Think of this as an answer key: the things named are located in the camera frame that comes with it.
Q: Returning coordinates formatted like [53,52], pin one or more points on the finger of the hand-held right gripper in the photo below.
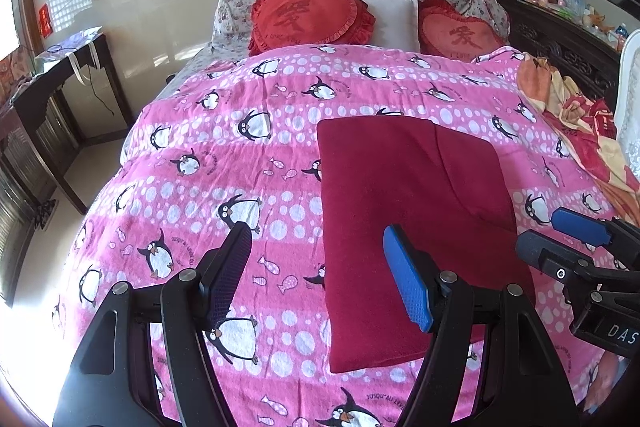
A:
[542,252]
[580,227]

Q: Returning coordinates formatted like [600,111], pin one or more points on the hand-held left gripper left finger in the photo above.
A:
[225,277]

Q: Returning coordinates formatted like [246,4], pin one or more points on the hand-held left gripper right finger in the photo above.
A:
[410,287]

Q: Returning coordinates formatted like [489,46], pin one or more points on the dark red sweater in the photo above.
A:
[415,177]

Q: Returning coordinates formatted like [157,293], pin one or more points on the orange floral blanket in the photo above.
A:
[580,117]

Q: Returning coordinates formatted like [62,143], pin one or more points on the pink penguin print blanket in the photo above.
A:
[200,157]

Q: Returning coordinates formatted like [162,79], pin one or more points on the dark carved wooden cabinet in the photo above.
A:
[550,37]

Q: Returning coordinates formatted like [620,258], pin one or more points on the dark slatted wooden cabinet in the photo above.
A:
[25,217]

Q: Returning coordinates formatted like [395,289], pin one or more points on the pale bed sheet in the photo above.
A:
[195,62]

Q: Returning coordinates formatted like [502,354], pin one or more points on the red heart-shaped ruffled pillow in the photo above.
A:
[460,37]
[305,17]

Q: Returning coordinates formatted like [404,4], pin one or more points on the clear plastic bag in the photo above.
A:
[572,2]

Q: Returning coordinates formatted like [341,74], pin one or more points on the dark wooden desk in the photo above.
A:
[55,77]

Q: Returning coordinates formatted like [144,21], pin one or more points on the small floral pillow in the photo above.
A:
[232,14]

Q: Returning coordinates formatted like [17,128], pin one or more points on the white pillow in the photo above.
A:
[395,22]

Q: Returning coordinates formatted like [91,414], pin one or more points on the white paper bag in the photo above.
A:
[75,42]

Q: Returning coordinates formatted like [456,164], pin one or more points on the window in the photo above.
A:
[6,7]

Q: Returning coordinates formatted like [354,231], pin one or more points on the white furniture frame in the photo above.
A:
[631,97]

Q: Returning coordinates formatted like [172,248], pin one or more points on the red paper wall sticker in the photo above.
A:
[45,21]

